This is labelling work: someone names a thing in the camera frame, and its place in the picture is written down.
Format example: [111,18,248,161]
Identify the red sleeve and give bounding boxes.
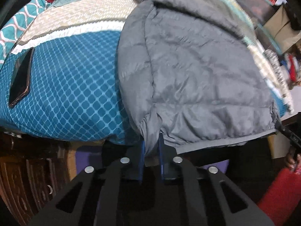
[258,168,301,225]

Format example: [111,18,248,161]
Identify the brown carved wooden cabinet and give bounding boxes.
[1,132,70,225]

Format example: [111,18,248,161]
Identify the teal wave pattern pillow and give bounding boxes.
[0,0,50,67]

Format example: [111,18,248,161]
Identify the grey puffer jacket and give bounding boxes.
[117,0,279,155]

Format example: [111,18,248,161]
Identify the black smartphone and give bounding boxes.
[8,47,35,109]

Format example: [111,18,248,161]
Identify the clear plastic storage box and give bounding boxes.
[236,0,275,25]

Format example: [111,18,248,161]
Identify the blue patterned bed sheet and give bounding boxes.
[1,0,282,145]

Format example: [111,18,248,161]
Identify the person's right hand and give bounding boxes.
[285,146,300,171]

